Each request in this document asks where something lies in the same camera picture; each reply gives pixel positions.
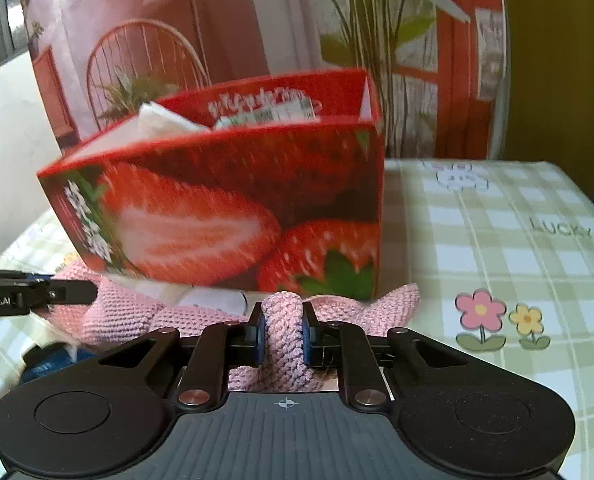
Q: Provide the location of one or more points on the pink knitted scarf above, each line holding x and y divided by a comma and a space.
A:
284, 320

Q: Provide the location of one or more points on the dark blue object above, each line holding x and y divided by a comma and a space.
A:
47, 362

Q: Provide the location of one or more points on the green checked printed blanket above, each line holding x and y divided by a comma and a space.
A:
502, 260

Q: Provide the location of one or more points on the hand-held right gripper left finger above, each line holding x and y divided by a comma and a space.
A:
257, 332

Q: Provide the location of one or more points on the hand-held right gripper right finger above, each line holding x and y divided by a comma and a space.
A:
306, 332

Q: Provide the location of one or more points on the red strawberry print box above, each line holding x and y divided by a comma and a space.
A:
202, 200

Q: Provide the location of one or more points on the printed backdrop cloth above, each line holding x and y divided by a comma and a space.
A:
287, 25

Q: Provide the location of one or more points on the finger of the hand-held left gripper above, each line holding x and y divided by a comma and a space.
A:
37, 276
74, 292

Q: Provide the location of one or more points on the white plastic mask package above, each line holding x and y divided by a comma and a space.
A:
164, 120

